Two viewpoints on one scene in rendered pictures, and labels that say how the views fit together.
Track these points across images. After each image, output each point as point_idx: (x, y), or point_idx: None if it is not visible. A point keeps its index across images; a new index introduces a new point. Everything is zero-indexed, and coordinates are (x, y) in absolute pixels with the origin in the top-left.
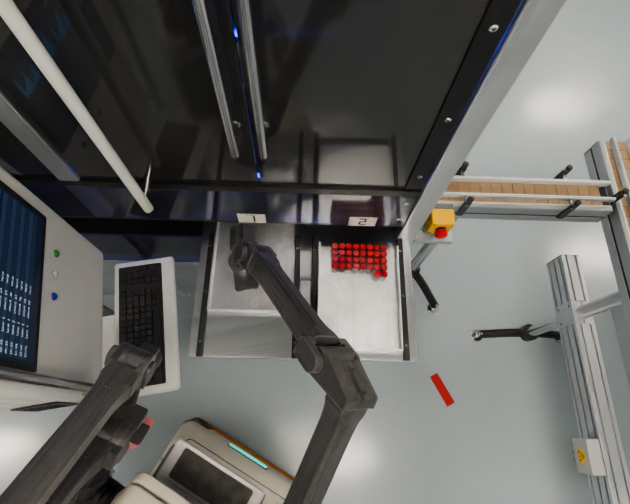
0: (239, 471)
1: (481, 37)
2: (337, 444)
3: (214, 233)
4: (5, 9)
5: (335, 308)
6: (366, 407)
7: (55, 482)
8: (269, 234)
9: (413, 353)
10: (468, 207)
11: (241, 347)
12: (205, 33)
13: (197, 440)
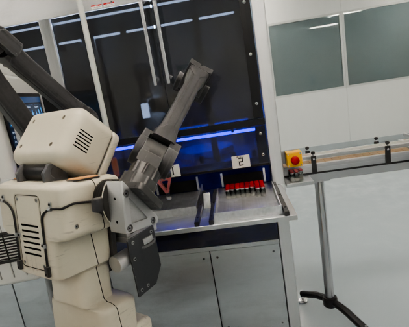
0: None
1: (241, 6)
2: (189, 81)
3: None
4: (82, 12)
5: (229, 207)
6: (206, 70)
7: (39, 70)
8: (185, 196)
9: (293, 213)
10: (315, 161)
11: (157, 228)
12: (141, 11)
13: None
